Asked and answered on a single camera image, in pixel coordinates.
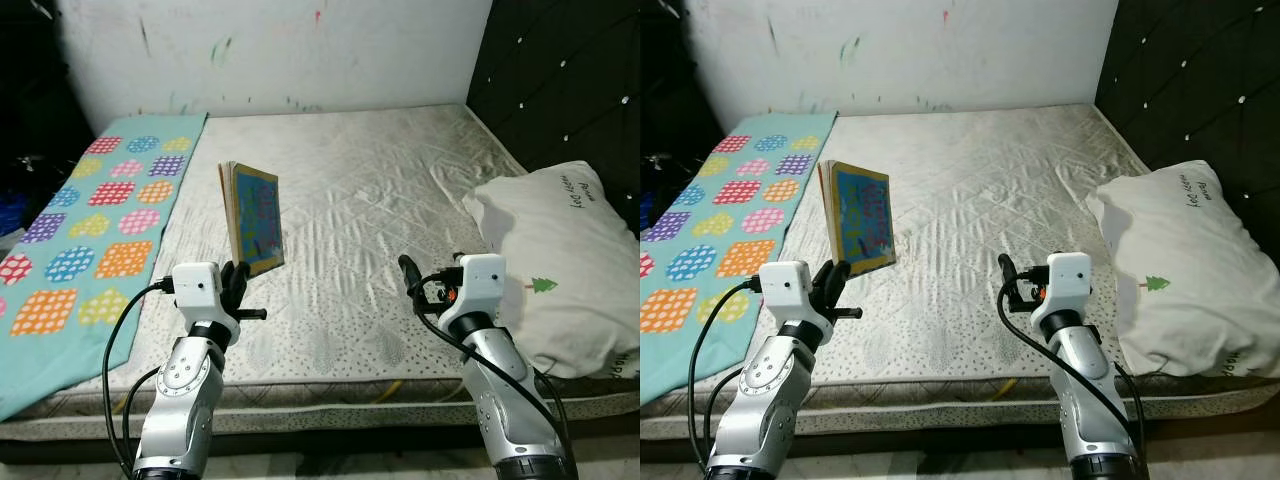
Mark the colourful children's picture book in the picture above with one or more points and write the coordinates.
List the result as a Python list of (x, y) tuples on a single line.
[(862, 215), (255, 215)]

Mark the white pillow with green tree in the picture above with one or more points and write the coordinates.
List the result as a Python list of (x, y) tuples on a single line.
[(1190, 260), (570, 260)]

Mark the grey quilted spotted mattress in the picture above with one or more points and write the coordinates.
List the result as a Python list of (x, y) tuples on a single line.
[(990, 200), (370, 200)]

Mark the teal blanket with colourful patches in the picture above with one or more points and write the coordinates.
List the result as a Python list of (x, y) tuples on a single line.
[(90, 250), (710, 250)]

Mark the blue bag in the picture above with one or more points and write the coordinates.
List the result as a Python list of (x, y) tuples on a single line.
[(10, 215)]

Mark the black cluttered shelf unit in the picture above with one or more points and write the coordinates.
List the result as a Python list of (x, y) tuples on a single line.
[(675, 100), (40, 100)]

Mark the black tufted headboard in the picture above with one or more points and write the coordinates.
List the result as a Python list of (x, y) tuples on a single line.
[(560, 80), (1190, 80)]

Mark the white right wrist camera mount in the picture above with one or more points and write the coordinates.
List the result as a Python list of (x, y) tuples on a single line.
[(483, 285), (1068, 285)]

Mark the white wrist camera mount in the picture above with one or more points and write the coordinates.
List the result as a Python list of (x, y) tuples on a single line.
[(1068, 285), (790, 290), (198, 290), (483, 285)]

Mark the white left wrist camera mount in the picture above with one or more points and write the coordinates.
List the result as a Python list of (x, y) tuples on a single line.
[(790, 290), (198, 290)]

